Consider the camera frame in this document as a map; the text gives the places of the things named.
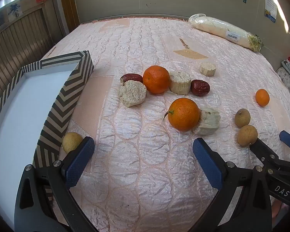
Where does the blue flower sticker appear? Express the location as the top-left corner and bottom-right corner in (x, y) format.
(7, 3), (23, 17)

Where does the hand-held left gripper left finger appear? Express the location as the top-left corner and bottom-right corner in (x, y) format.
(14, 136), (98, 232)

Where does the peeled sugarcane piece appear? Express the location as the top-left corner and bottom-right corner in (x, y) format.
(169, 71), (192, 94)
(193, 107), (221, 136)
(118, 80), (147, 108)
(199, 62), (217, 76)

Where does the patterned fabric pile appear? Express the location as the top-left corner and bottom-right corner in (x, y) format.
(275, 55), (290, 102)

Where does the large orange with stem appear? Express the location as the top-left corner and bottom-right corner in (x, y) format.
(162, 98), (200, 132)

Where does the wooden door frame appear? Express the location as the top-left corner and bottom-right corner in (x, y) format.
(52, 0), (80, 43)

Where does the small orange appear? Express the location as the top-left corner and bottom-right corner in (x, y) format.
(255, 89), (270, 107)

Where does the red date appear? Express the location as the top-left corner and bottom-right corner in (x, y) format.
(120, 73), (143, 85)
(190, 79), (211, 96)

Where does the tan longan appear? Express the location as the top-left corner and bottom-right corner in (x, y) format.
(234, 108), (251, 128)
(237, 125), (258, 147)
(62, 132), (84, 154)

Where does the wooden slat panel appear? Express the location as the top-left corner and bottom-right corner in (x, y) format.
(0, 7), (56, 116)

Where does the striped cardboard box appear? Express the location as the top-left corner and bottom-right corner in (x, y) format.
(0, 50), (95, 232)

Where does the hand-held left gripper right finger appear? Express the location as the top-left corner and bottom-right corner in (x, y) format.
(192, 138), (273, 232)

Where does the pink quilted bedspread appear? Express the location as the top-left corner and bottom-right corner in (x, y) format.
(40, 17), (290, 232)

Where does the wall calendar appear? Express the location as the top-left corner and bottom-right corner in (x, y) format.
(264, 0), (278, 23)

